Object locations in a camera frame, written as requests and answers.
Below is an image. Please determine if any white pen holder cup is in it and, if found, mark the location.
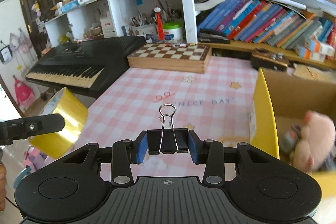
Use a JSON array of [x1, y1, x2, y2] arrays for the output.
[[132, 23, 158, 43]]

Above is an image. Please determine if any black electronic keyboard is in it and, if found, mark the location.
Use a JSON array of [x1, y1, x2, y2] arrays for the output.
[[26, 36, 146, 99]]

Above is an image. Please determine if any orange white medicine box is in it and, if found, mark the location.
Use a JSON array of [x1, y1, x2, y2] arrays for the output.
[[295, 39, 335, 62]]

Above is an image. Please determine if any yellow tape roll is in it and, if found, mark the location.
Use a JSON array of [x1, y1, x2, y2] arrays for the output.
[[29, 88, 88, 159]]

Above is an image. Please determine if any yellow cardboard box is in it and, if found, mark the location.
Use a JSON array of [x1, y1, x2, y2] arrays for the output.
[[249, 69, 335, 197]]

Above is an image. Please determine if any black binder clip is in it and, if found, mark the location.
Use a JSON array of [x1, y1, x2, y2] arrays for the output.
[[147, 103, 189, 155]]

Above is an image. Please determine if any pink checkered tablecloth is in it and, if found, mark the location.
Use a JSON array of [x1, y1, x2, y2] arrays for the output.
[[44, 56, 261, 184]]

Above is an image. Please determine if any brown retro radio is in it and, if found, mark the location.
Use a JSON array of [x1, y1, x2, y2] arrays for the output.
[[251, 48, 290, 72]]

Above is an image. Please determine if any pink plush toy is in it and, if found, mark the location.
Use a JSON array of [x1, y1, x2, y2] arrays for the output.
[[291, 110, 335, 173]]

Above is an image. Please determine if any wooden chessboard box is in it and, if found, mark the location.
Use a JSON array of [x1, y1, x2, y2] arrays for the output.
[[127, 43, 211, 74]]

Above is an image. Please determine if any black stapler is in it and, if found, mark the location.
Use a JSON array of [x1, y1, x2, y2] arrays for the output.
[[198, 28, 231, 44]]

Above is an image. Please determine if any white bookshelf frame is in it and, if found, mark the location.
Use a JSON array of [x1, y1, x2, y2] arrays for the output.
[[43, 0, 336, 70]]

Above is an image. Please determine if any red tassel charm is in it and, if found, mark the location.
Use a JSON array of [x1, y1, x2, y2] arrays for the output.
[[154, 7, 165, 40]]

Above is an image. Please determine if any green lid white jar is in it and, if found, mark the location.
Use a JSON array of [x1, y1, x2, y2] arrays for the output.
[[163, 22, 183, 43]]

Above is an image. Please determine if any grey orange toy car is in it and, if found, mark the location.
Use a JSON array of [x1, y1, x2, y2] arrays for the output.
[[279, 124, 301, 155]]

